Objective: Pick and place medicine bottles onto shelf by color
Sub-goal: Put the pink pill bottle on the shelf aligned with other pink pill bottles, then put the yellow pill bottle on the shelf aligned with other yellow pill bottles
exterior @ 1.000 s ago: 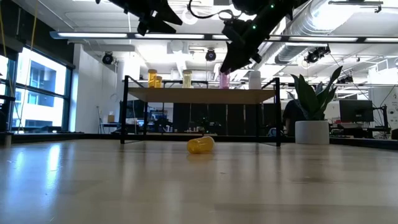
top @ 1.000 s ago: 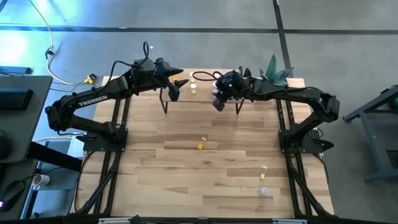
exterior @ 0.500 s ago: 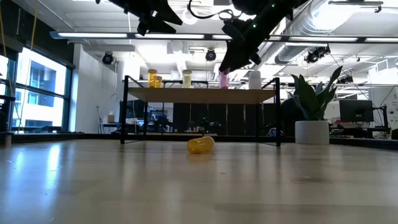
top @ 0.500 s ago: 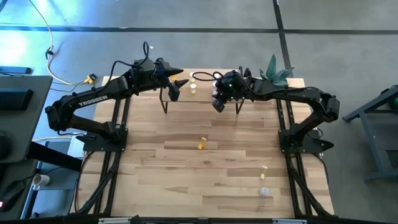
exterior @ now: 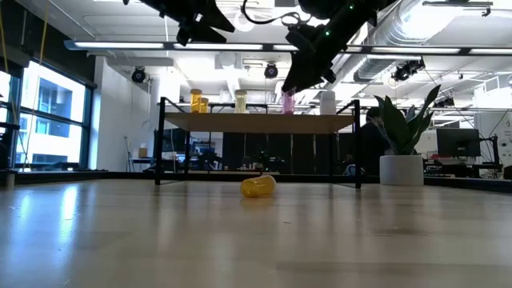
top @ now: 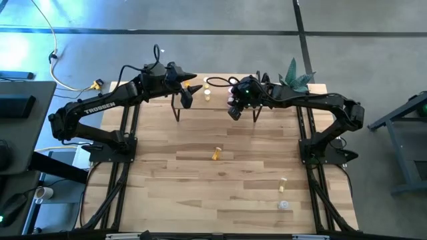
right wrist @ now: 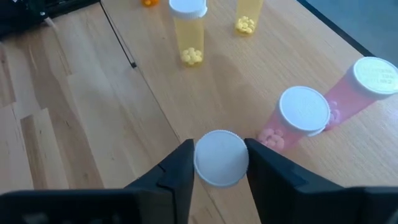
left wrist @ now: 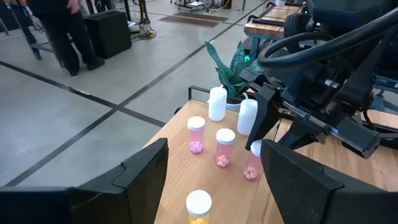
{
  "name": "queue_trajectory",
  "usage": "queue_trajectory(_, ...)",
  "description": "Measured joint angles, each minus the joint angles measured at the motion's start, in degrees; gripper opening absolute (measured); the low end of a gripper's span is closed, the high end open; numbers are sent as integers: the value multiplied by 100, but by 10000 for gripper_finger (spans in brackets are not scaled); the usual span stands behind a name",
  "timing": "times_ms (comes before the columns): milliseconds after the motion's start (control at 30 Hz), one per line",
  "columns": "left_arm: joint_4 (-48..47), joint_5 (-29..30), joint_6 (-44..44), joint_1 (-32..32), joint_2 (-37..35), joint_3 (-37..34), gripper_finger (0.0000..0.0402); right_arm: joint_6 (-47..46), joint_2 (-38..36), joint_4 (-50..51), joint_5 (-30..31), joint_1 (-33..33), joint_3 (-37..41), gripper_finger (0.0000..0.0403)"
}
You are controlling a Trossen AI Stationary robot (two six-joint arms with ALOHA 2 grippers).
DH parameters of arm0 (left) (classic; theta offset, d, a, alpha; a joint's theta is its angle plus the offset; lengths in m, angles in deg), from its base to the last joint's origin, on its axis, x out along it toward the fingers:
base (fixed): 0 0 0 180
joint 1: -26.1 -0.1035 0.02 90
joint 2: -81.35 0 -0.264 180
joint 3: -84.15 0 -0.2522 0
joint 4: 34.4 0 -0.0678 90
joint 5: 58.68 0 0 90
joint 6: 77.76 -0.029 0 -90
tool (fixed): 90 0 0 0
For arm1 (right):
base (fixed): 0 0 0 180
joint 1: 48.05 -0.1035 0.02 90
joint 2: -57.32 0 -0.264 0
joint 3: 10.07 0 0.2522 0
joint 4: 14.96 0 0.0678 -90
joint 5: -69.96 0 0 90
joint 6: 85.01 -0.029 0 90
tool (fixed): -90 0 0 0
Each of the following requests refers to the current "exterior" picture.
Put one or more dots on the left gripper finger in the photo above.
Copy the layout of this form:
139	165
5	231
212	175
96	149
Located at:
218	22
206	37

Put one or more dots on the white plastic pill bottle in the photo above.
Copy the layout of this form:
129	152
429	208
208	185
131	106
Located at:
328	104

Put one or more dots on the pink pill bottle white cap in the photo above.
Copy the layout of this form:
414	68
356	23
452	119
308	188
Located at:
288	105

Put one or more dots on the orange pill bottle white cap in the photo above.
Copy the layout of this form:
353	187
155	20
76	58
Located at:
205	106
195	102
258	186

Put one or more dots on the yellow pill bottle white cap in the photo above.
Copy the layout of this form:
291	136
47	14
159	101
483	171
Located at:
241	103

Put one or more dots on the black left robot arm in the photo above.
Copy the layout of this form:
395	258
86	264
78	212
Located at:
160	5

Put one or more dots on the black ceiling spotlight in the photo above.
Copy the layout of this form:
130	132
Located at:
138	74
270	70

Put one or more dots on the person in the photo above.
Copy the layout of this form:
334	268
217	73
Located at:
372	140

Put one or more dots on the long linear ceiling light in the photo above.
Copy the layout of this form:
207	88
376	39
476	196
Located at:
120	45

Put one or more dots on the black track light cluster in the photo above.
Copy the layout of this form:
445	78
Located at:
406	71

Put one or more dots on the dark partition panels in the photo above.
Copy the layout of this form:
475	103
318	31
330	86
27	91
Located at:
304	154

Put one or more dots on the blue white background object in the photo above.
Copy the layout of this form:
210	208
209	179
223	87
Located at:
354	170

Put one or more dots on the small black ceiling lamp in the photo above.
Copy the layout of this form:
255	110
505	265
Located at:
444	102

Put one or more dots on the snake plant in white pot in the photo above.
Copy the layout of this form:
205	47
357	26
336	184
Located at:
401	170

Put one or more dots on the small cardboard box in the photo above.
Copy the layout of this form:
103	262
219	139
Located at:
142	153

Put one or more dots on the black ceiling track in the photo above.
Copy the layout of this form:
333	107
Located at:
456	3

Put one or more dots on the black computer monitor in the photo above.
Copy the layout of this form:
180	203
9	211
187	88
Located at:
458	142

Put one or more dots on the large dark-framed window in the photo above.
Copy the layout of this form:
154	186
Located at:
52	120

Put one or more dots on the wooden shelf black metal frame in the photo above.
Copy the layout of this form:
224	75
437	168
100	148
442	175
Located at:
260	123

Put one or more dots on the silver ventilation duct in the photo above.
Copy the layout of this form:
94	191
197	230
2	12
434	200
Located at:
400	36

